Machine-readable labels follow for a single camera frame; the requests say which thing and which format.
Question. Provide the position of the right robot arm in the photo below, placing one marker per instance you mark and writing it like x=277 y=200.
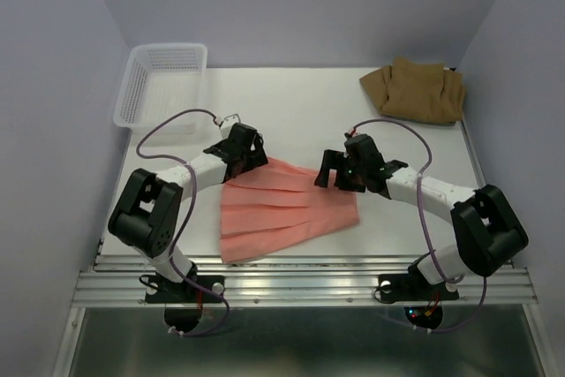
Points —
x=487 y=231

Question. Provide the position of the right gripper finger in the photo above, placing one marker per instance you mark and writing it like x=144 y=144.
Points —
x=326 y=177
x=334 y=160

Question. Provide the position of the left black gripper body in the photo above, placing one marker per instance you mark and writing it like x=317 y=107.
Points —
x=253 y=159

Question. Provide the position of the aluminium mounting rail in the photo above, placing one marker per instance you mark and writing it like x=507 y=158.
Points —
x=275 y=281

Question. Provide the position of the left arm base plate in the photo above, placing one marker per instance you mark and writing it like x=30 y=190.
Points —
x=160 y=291

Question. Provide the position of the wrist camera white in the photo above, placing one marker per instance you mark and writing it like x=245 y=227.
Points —
x=228 y=121
x=350 y=133

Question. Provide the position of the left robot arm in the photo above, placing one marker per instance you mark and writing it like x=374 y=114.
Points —
x=145 y=215

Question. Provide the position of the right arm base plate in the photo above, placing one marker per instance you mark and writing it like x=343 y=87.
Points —
x=406 y=287

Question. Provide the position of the tan brown skirt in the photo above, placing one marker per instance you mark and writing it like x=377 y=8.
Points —
x=425 y=93

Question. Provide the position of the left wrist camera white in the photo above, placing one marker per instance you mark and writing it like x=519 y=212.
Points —
x=228 y=121

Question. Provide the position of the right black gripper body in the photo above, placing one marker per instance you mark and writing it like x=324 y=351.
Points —
x=352 y=176

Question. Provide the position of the pink skirt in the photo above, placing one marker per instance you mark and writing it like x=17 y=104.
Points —
x=276 y=207

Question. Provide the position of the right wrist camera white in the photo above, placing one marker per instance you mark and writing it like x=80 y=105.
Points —
x=350 y=133

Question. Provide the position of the white perforated plastic basket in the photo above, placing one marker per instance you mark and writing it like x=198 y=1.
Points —
x=160 y=80

